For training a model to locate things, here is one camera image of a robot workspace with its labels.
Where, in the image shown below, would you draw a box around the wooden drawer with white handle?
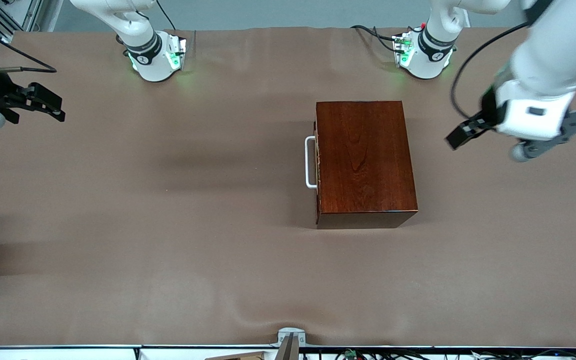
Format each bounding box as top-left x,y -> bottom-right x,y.
305,121 -> 320,225

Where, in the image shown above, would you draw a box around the dark wooden cabinet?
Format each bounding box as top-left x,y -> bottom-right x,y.
315,100 -> 419,230

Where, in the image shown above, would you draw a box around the brown table cloth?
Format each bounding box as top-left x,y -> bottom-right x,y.
0,26 -> 576,349

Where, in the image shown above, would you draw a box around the light wooden board piece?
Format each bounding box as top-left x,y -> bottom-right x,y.
204,351 -> 269,360

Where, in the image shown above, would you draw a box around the aluminium frame profile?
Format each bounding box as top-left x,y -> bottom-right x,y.
0,0 -> 51,45

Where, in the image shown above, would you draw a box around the black left arm base cables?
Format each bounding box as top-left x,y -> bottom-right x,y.
350,24 -> 409,55

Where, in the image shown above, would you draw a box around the black right arm base cable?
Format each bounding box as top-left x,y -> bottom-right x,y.
155,0 -> 179,32

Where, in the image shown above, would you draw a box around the white table edge rail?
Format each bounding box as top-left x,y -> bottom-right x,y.
0,344 -> 576,360

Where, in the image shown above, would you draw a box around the grey metal clamp bracket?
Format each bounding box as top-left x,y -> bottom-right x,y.
270,327 -> 307,360

